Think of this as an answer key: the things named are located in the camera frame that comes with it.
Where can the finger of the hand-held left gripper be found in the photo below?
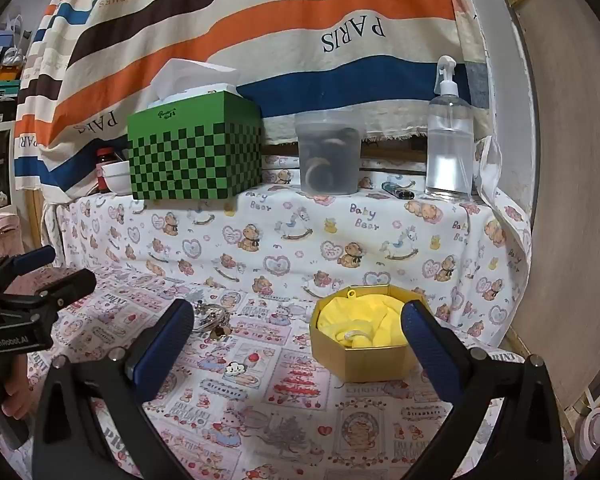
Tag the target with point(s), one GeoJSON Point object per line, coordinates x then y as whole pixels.
{"type": "Point", "coordinates": [67, 287]}
{"type": "Point", "coordinates": [32, 259]}

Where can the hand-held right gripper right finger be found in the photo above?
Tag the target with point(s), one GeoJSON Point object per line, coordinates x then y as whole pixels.
{"type": "Point", "coordinates": [425, 342]}

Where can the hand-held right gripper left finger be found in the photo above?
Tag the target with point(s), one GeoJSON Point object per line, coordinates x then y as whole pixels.
{"type": "Point", "coordinates": [162, 347]}

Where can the silver keyring jewelry bundle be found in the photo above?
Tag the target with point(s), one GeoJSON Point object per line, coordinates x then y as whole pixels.
{"type": "Point", "coordinates": [210, 316]}

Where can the small dark pendant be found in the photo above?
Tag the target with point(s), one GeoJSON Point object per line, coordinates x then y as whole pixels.
{"type": "Point", "coordinates": [222, 332]}

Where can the yellow octagonal box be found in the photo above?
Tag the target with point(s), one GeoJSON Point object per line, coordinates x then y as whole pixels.
{"type": "Point", "coordinates": [360, 362]}

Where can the cloud-shaped pin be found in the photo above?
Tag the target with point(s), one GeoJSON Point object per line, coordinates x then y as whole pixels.
{"type": "Point", "coordinates": [235, 369]}

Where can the person's left hand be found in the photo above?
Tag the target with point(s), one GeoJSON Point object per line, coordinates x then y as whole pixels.
{"type": "Point", "coordinates": [17, 406]}

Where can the pink bag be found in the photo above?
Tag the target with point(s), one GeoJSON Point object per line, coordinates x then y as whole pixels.
{"type": "Point", "coordinates": [0, 237]}

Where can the yellow cloth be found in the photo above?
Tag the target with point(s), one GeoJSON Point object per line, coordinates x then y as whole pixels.
{"type": "Point", "coordinates": [350, 315]}

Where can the white bowl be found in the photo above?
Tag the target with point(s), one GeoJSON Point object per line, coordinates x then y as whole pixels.
{"type": "Point", "coordinates": [116, 177]}

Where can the red-capped jar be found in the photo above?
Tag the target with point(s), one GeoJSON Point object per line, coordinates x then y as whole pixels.
{"type": "Point", "coordinates": [105, 156]}

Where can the strawberry-printed cloth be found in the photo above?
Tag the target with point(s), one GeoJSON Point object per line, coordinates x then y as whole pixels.
{"type": "Point", "coordinates": [290, 410]}

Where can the black lighter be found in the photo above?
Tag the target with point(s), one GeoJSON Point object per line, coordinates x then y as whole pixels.
{"type": "Point", "coordinates": [405, 194]}

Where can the bear-printed cloth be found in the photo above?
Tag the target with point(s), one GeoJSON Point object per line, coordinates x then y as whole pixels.
{"type": "Point", "coordinates": [300, 240]}

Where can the stack of shoe boxes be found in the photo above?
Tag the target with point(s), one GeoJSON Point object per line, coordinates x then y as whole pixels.
{"type": "Point", "coordinates": [0, 80]}

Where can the white round dish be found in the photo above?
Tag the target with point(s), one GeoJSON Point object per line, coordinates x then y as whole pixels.
{"type": "Point", "coordinates": [596, 432]}

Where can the clear spray bottle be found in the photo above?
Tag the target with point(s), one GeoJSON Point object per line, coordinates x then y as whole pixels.
{"type": "Point", "coordinates": [450, 150]}

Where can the wooden board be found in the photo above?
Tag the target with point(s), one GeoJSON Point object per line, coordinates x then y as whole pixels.
{"type": "Point", "coordinates": [570, 210]}

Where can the clear plastic container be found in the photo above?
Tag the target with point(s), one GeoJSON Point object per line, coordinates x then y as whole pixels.
{"type": "Point", "coordinates": [330, 160]}

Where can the white tissue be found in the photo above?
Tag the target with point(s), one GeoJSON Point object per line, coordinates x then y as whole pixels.
{"type": "Point", "coordinates": [190, 80]}

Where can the striped cloth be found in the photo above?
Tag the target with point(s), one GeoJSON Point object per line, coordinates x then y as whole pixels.
{"type": "Point", "coordinates": [280, 35]}

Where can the white post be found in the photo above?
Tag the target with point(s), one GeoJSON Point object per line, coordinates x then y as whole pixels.
{"type": "Point", "coordinates": [505, 110]}

